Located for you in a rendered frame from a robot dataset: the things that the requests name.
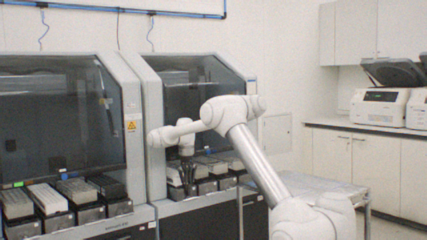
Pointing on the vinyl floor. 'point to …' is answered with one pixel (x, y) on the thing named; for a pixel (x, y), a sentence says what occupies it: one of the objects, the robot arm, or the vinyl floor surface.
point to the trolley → (310, 193)
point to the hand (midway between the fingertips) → (187, 189)
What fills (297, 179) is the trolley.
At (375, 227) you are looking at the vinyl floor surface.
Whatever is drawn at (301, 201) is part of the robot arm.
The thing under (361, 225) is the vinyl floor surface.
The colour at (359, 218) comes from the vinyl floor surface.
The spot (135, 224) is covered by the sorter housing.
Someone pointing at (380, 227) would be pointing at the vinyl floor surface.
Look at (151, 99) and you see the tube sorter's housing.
